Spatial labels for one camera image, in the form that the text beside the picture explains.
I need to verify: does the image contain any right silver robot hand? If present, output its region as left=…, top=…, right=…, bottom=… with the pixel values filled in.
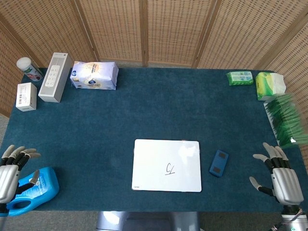
left=249, top=142, right=304, bottom=205

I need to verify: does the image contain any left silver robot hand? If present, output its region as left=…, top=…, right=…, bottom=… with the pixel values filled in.
left=0, top=145, right=41, bottom=204

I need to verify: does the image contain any blue board eraser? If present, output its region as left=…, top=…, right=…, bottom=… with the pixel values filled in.
left=208, top=149, right=230, bottom=178

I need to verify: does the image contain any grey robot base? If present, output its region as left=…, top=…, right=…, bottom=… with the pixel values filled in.
left=96, top=211, right=200, bottom=231

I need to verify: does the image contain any white whiteboard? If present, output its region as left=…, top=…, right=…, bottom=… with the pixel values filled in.
left=131, top=139, right=202, bottom=193

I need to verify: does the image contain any blue detergent bottle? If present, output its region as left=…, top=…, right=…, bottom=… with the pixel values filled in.
left=6, top=166, right=60, bottom=217

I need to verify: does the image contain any clear box of green packets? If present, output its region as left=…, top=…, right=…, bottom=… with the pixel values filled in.
left=263, top=93, right=308, bottom=150

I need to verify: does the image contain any small white cardboard box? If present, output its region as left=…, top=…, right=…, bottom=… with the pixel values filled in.
left=15, top=82, right=38, bottom=112

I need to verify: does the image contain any yellow-green facial tissue pack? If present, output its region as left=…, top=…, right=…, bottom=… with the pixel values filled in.
left=255, top=71, right=287, bottom=102

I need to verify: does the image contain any canister with white lid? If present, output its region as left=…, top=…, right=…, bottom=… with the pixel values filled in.
left=16, top=57, right=44, bottom=82

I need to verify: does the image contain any long white power strip box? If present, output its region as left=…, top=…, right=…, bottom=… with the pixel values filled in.
left=38, top=52, right=74, bottom=103

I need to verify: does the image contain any green wet wipes pack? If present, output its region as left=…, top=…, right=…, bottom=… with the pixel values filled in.
left=225, top=70, right=254, bottom=87

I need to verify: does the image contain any white purple tissue pack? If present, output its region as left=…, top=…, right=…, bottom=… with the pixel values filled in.
left=69, top=61, right=119, bottom=91

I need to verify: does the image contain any blue carpet table mat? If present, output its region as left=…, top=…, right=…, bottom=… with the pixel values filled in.
left=0, top=67, right=308, bottom=212

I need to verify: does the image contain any woven wooden folding screen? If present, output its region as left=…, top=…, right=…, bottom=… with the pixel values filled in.
left=0, top=0, right=308, bottom=174

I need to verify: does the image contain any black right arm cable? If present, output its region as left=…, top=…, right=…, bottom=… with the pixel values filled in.
left=271, top=208, right=303, bottom=231

